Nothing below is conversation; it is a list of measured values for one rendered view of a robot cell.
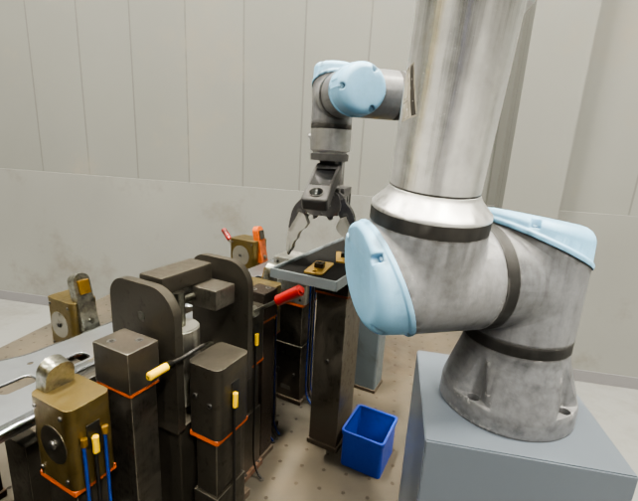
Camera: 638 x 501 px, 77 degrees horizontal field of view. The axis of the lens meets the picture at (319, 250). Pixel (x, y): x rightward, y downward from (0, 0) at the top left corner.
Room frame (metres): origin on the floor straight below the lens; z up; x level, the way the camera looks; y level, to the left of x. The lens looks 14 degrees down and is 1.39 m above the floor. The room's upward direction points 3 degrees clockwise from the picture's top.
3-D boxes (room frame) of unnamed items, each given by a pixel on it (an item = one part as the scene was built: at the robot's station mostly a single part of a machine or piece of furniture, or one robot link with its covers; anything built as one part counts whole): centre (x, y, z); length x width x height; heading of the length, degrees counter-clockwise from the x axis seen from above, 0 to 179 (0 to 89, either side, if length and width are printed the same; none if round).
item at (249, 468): (0.73, 0.14, 0.89); 0.12 x 0.07 x 0.38; 64
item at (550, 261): (0.43, -0.23, 1.27); 0.13 x 0.12 x 0.14; 105
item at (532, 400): (0.44, -0.24, 1.15); 0.15 x 0.15 x 0.10
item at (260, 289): (0.78, 0.11, 0.90); 0.05 x 0.05 x 0.40; 64
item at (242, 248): (1.41, 0.27, 0.88); 0.14 x 0.09 x 0.36; 64
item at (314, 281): (0.85, -0.05, 1.16); 0.37 x 0.14 x 0.02; 154
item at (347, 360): (0.85, -0.05, 0.92); 0.10 x 0.08 x 0.45; 154
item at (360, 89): (0.67, -0.05, 1.47); 0.11 x 0.11 x 0.08; 15
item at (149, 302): (0.61, 0.21, 0.95); 0.18 x 0.13 x 0.49; 154
